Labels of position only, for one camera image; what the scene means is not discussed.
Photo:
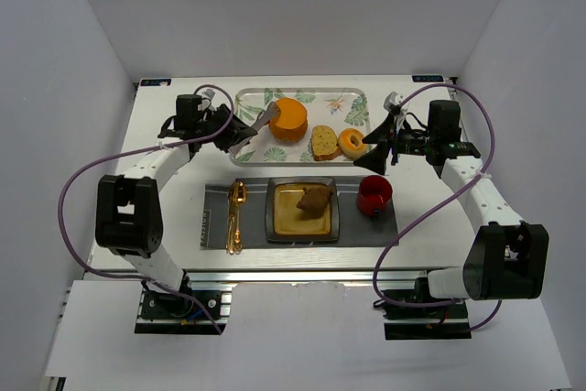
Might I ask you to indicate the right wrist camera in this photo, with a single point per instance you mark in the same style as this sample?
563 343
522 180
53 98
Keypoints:
393 103

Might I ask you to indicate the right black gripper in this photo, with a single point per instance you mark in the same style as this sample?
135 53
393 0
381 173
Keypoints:
391 142

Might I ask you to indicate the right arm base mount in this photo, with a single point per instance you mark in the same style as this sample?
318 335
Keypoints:
422 324

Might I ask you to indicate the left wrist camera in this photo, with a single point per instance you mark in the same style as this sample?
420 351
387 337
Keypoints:
207 96

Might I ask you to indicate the silver metal tongs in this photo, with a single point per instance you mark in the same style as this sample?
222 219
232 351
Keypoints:
265 118

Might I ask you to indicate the aluminium table rail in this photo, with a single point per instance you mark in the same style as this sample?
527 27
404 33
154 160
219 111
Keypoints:
293 276

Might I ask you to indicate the leaf pattern serving tray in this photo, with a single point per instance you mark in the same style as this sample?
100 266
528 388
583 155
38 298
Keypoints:
337 108

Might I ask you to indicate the square brown ceramic plate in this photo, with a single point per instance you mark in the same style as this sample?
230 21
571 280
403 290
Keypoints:
284 222

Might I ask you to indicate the orange glazed donut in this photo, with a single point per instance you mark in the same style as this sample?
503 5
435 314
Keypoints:
351 143

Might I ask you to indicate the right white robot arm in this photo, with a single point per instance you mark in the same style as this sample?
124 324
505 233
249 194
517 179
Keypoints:
508 256

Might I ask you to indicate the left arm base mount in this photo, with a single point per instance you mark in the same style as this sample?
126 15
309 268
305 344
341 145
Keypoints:
161 313

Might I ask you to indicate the red enamel mug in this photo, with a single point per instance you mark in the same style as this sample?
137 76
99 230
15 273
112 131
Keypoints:
374 194

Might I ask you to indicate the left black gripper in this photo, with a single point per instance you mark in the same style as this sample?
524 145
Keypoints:
230 130

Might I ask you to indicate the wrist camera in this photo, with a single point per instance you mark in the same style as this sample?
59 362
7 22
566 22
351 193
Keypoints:
207 96
393 103

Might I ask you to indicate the grey striped placemat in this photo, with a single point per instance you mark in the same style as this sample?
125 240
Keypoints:
351 228

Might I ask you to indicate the round orange cake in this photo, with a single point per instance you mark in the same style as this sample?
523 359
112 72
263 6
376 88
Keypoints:
292 122

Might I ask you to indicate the speckled bread slice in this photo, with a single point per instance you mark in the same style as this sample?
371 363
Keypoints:
324 143

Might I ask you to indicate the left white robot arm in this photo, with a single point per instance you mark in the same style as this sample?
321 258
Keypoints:
129 220

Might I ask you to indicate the gold spoon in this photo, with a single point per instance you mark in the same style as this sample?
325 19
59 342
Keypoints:
239 199

